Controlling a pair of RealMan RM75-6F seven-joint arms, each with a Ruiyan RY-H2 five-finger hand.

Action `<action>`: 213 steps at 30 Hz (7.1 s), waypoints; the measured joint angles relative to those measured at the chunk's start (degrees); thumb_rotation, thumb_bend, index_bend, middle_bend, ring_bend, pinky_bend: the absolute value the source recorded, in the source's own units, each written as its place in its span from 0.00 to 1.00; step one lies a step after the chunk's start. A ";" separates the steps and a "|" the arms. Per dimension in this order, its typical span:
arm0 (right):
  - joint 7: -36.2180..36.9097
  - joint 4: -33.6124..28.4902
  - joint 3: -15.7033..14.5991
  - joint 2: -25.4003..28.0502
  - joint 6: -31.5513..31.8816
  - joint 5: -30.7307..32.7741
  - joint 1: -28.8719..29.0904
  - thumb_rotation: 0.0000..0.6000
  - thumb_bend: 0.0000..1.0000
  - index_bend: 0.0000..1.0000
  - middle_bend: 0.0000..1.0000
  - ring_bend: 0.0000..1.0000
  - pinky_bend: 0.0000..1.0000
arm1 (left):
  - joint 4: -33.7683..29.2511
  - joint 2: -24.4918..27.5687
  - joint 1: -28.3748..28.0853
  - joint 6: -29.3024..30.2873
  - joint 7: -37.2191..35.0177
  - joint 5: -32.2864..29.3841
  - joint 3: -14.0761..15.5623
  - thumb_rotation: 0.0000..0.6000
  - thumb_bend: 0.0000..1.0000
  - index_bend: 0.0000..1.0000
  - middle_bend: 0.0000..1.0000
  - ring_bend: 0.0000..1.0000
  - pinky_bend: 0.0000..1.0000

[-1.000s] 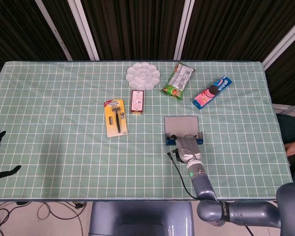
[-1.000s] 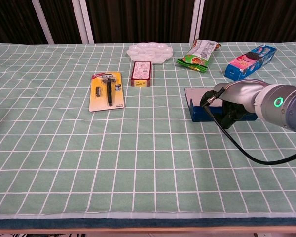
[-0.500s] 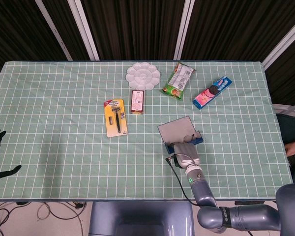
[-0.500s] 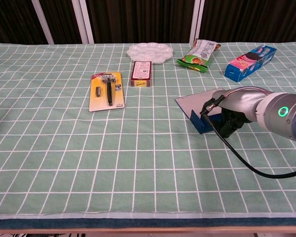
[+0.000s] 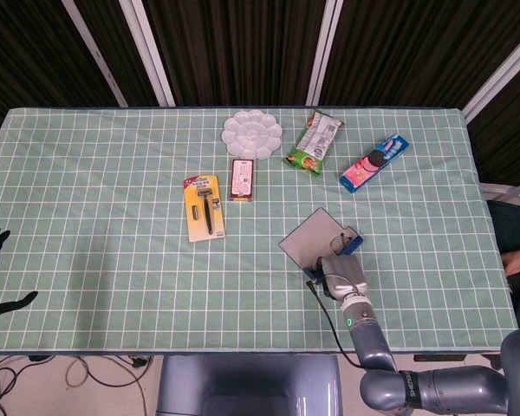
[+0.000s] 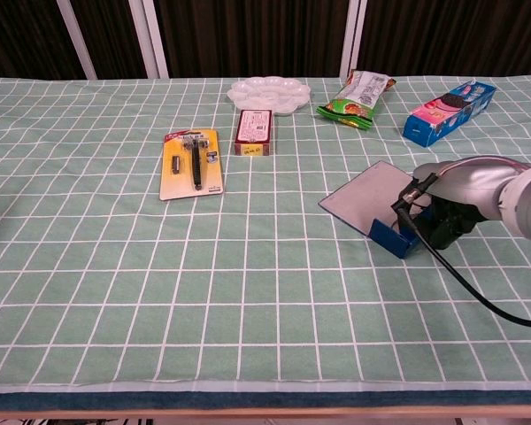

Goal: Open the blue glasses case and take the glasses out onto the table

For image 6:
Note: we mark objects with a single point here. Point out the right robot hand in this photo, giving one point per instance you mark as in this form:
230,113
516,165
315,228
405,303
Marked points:
469,186

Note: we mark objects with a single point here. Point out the dark blue glasses case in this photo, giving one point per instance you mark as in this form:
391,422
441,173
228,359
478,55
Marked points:
363,199

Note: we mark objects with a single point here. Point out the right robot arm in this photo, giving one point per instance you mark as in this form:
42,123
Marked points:
528,199

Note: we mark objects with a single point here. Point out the red rectangular box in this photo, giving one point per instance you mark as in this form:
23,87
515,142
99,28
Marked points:
253,128

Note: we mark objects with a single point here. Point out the blue cookie box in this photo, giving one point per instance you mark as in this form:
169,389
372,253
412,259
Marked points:
442,115

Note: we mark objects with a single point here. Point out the green snack bag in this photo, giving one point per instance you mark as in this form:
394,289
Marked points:
358,99

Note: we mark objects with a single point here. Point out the white flower-shaped palette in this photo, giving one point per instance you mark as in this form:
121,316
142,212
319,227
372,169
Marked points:
270,90

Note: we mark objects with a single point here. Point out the blue felt table underlay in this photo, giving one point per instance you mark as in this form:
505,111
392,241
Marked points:
265,400

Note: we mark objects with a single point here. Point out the razor on yellow card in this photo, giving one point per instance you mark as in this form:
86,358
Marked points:
170,186

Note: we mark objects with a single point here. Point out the green checked tablecloth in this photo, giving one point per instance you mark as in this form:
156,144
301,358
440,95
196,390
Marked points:
115,265

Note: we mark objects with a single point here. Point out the white partition post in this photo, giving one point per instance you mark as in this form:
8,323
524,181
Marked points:
77,40
353,35
149,40

